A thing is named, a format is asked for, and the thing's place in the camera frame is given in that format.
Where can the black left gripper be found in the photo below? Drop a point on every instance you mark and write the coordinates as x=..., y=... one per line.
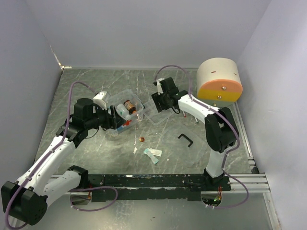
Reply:
x=112, y=117

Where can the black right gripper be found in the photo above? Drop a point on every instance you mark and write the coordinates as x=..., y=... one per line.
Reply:
x=158, y=101

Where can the white teal medicine bottle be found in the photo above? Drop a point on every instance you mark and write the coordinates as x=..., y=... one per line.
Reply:
x=122, y=111

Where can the brown orange medicine bottle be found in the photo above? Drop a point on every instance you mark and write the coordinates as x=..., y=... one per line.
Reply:
x=130, y=107

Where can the clear plastic medicine box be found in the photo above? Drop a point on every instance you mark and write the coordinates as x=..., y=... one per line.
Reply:
x=132, y=119

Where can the teal dotted bandage packet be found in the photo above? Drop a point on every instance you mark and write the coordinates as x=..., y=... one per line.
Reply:
x=151, y=156

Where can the white bandage wrapper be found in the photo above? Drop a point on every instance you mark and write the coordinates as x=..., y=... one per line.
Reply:
x=155, y=152

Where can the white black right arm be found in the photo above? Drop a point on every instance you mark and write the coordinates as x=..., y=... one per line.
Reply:
x=222, y=135

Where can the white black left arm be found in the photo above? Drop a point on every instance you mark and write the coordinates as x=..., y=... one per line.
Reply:
x=28, y=198

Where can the cream round drawer cabinet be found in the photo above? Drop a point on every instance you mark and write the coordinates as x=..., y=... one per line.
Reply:
x=218, y=82

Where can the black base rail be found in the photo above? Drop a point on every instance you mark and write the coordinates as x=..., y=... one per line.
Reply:
x=106, y=193

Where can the aluminium frame rail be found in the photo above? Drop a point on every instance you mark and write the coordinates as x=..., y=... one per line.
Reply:
x=239, y=183

